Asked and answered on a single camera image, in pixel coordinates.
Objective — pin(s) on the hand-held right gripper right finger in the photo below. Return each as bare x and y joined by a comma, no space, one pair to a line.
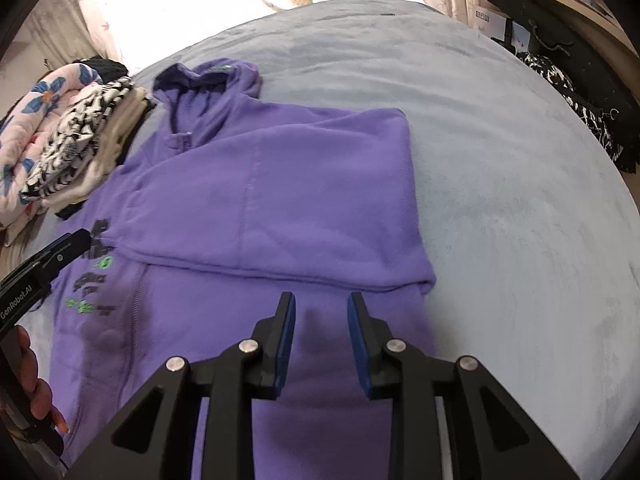
357,350

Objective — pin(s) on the black and white patterned cloth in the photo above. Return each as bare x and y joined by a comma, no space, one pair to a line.
65,150

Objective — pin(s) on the person's left hand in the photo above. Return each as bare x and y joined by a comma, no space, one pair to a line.
37,390

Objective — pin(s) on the white box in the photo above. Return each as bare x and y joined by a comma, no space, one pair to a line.
487,22

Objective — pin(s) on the black and white speckled garment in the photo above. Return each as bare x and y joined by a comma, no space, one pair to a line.
585,105

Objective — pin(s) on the grey-blue bed blanket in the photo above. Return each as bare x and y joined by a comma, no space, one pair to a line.
500,185

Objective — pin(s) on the cream folded cloth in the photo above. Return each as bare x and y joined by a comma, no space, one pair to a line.
112,135

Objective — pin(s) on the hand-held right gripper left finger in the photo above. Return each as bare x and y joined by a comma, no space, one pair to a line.
286,345

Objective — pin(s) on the black bag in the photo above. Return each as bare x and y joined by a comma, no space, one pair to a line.
595,60

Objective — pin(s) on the wooden shelf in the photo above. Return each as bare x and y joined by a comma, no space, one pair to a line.
590,15

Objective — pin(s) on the purple hoodie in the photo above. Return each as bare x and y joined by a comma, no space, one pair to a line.
280,200

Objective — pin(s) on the pink floral quilt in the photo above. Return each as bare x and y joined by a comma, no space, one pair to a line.
30,110

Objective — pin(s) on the black folded cloth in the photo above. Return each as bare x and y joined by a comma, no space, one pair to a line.
107,67

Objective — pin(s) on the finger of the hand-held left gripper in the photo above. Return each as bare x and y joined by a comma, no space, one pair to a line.
75,245

